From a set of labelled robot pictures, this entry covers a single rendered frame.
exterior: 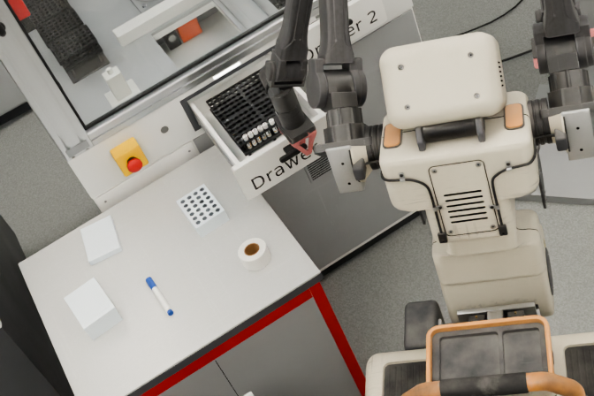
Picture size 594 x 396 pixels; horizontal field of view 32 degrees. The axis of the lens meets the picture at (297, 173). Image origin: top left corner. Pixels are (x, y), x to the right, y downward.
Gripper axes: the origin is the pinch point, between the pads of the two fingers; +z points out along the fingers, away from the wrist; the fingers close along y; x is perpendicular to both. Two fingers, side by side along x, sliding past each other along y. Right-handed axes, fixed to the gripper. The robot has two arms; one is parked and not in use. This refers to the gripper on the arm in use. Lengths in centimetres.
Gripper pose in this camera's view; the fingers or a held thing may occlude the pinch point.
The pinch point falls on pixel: (304, 148)
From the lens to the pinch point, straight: 250.5
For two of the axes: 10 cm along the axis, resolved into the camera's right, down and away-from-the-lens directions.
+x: -8.5, 5.1, -1.4
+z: 2.9, 6.7, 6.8
